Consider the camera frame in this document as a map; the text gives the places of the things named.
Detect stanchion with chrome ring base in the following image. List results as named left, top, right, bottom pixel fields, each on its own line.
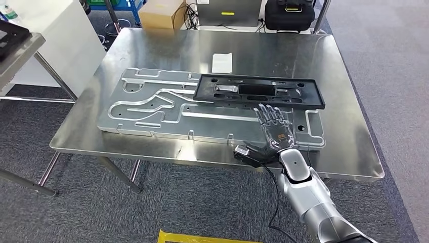
left=102, top=0, right=132, bottom=37

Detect white paper sheet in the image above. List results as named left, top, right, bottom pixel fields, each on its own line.
left=211, top=52, right=233, bottom=74

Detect white panel box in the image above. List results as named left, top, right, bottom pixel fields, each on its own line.
left=7, top=0, right=107, bottom=98

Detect steel side table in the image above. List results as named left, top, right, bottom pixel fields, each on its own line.
left=0, top=31, right=79, bottom=197

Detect clear plastic bottle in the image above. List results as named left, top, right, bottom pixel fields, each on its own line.
left=0, top=5, right=19, bottom=24

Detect chrome metal post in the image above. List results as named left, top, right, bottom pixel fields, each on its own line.
left=312, top=0, right=332, bottom=35

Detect yellow floor tape square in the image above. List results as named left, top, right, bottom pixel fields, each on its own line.
left=156, top=229, right=264, bottom=243

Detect blue metal rack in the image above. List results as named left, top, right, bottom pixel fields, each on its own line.
left=89, top=0, right=146, bottom=26

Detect black cable bundle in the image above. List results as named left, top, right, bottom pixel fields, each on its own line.
left=173, top=3, right=199, bottom=31

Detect black plastic plate frame part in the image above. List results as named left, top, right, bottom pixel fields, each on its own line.
left=193, top=73, right=326, bottom=110

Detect cardboard box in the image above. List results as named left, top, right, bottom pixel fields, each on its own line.
left=138, top=0, right=187, bottom=30

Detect black plastic tray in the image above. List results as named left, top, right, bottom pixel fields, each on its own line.
left=0, top=19, right=33, bottom=63

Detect aluminium jig plate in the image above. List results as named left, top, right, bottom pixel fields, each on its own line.
left=97, top=68, right=326, bottom=150

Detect stainless steel workbench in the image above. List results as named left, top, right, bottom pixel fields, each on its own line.
left=37, top=26, right=385, bottom=194

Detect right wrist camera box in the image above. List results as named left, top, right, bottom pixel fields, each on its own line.
left=233, top=145, right=279, bottom=168

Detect grey case with yellow label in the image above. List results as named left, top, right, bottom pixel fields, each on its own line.
left=197, top=0, right=263, bottom=27

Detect black carry bag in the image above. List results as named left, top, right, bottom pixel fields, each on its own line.
left=265, top=0, right=316, bottom=33

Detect black camera cable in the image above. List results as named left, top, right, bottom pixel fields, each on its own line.
left=260, top=163, right=297, bottom=243

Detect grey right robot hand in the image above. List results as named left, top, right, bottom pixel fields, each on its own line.
left=253, top=103, right=296, bottom=152

